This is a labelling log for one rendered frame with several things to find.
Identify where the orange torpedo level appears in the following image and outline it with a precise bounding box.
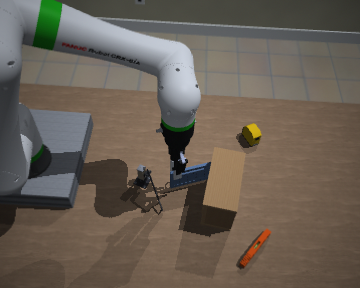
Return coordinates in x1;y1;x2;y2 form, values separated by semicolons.
239;229;271;268

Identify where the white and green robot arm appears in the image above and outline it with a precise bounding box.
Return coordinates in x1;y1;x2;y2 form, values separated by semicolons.
0;0;201;196

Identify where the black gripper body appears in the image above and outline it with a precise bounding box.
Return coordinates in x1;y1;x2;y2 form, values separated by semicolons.
165;139;190;156

